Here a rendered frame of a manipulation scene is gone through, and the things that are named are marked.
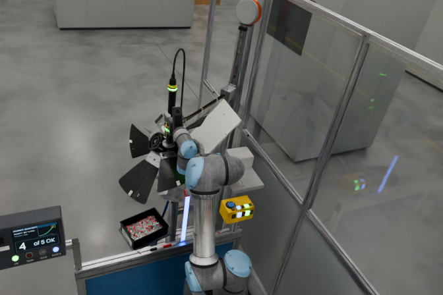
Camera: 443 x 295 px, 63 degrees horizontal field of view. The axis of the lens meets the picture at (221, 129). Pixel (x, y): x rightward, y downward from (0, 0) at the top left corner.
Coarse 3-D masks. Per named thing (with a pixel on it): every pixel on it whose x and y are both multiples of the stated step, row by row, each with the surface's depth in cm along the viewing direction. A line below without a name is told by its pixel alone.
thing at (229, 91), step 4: (232, 84) 244; (224, 88) 239; (228, 88) 239; (232, 88) 240; (236, 88) 241; (220, 92) 239; (224, 92) 237; (228, 92) 236; (232, 92) 238; (228, 96) 237; (232, 96) 241; (228, 100) 238
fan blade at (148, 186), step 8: (144, 160) 210; (136, 168) 211; (144, 168) 210; (152, 168) 210; (128, 176) 212; (136, 176) 210; (144, 176) 210; (152, 176) 210; (120, 184) 214; (128, 184) 212; (136, 184) 210; (144, 184) 209; (152, 184) 209; (128, 192) 211; (136, 192) 210; (144, 192) 209; (136, 200) 209; (144, 200) 208
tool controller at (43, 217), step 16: (48, 208) 155; (0, 224) 143; (16, 224) 144; (32, 224) 145; (48, 224) 147; (0, 240) 140; (16, 240) 144; (32, 240) 147; (48, 240) 149; (64, 240) 153; (0, 256) 143; (32, 256) 149; (48, 256) 152
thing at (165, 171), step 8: (160, 160) 200; (168, 160) 200; (176, 160) 200; (160, 168) 195; (168, 168) 194; (176, 168) 194; (160, 176) 190; (168, 176) 189; (176, 176) 189; (160, 184) 187; (168, 184) 186; (176, 184) 185
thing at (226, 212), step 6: (234, 198) 198; (240, 198) 199; (246, 198) 199; (222, 204) 195; (240, 204) 195; (252, 204) 196; (222, 210) 196; (228, 210) 190; (240, 210) 191; (246, 210) 193; (222, 216) 197; (228, 216) 190; (246, 216) 196; (228, 222) 193; (234, 222) 195
